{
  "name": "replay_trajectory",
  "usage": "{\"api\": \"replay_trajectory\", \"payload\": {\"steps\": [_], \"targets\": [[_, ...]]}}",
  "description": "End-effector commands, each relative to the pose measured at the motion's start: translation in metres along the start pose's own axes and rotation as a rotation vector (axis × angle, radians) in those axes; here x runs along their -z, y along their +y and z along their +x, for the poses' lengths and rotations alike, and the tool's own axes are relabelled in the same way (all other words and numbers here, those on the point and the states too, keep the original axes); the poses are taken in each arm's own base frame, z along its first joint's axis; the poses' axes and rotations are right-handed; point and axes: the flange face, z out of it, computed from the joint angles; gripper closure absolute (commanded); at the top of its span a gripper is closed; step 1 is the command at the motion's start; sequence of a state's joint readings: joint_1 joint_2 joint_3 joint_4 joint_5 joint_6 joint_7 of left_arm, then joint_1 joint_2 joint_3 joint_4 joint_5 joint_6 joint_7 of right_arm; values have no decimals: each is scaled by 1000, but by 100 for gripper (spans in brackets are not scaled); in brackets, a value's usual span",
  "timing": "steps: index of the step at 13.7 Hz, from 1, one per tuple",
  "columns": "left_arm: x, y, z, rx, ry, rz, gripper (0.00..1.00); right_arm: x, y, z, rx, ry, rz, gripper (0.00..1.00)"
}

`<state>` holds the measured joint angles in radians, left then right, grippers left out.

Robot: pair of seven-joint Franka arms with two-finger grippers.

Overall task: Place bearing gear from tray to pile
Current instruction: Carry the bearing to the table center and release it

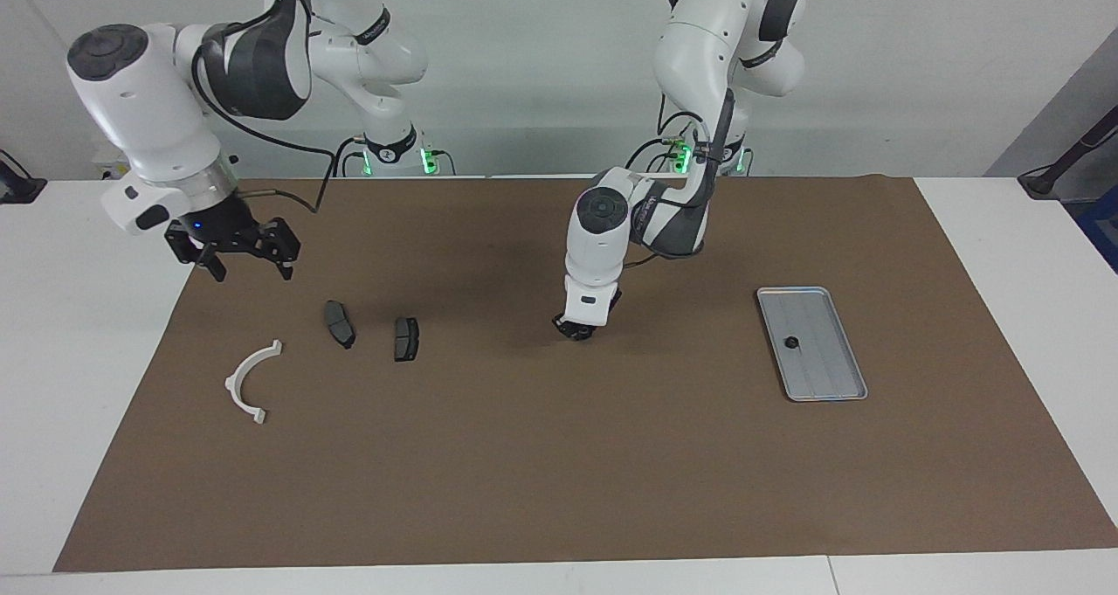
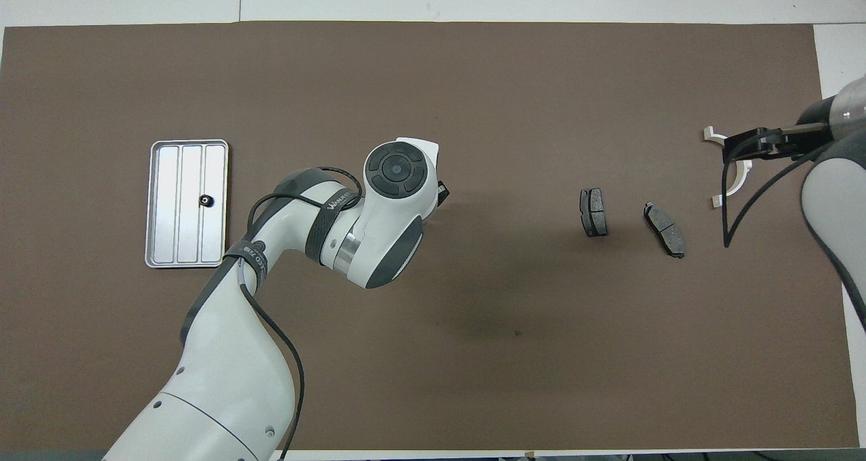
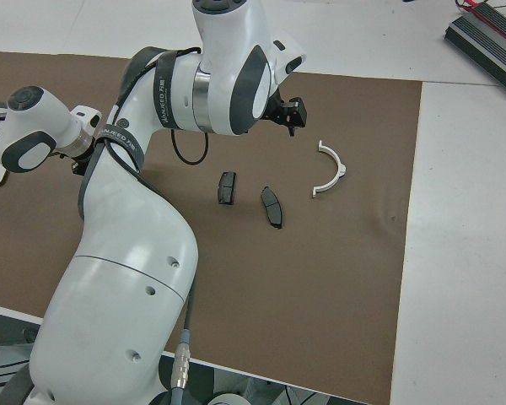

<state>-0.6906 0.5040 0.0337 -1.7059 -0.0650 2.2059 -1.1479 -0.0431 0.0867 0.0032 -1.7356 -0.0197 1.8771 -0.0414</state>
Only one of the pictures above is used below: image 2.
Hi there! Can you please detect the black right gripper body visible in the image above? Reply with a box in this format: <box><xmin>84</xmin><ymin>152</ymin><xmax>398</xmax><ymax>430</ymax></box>
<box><xmin>778</xmin><ymin>97</ymin><xmax>838</xmax><ymax>160</ymax></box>

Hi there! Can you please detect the silver metal tray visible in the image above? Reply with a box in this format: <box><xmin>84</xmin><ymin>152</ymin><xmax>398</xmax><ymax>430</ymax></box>
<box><xmin>145</xmin><ymin>139</ymin><xmax>229</xmax><ymax>269</ymax></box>

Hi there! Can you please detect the dark grey angled brake pad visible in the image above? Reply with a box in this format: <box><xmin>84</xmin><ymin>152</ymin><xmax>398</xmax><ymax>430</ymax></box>
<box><xmin>643</xmin><ymin>202</ymin><xmax>686</xmax><ymax>259</ymax></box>

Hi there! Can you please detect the brown table mat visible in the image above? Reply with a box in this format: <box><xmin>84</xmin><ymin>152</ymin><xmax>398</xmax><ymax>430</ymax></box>
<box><xmin>0</xmin><ymin>21</ymin><xmax>860</xmax><ymax>452</ymax></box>

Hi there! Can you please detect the dark grey straight brake pad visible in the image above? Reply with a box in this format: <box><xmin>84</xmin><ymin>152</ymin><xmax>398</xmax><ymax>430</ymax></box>
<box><xmin>580</xmin><ymin>188</ymin><xmax>608</xmax><ymax>238</ymax></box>

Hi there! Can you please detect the white curved plastic bracket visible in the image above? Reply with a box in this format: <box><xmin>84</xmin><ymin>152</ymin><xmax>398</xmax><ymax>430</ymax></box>
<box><xmin>702</xmin><ymin>126</ymin><xmax>754</xmax><ymax>208</ymax></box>

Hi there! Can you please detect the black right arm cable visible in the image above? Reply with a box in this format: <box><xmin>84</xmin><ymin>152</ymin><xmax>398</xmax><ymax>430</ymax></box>
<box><xmin>721</xmin><ymin>143</ymin><xmax>836</xmax><ymax>248</ymax></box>

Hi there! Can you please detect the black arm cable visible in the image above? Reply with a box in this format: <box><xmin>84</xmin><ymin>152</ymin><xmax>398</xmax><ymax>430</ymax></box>
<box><xmin>237</xmin><ymin>167</ymin><xmax>366</xmax><ymax>461</ymax></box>
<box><xmin>721</xmin><ymin>143</ymin><xmax>836</xmax><ymax>248</ymax></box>

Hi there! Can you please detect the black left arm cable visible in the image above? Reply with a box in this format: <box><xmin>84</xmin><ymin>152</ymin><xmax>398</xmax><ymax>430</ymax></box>
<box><xmin>237</xmin><ymin>167</ymin><xmax>366</xmax><ymax>461</ymax></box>

